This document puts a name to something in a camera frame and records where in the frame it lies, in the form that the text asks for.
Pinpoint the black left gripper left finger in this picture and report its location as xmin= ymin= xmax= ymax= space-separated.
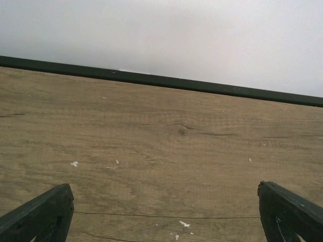
xmin=1 ymin=184 xmax=74 ymax=241

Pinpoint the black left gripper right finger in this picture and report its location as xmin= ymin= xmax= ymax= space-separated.
xmin=257 ymin=181 xmax=322 ymax=241

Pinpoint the black table frame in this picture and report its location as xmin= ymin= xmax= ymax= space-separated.
xmin=1 ymin=56 xmax=322 ymax=107

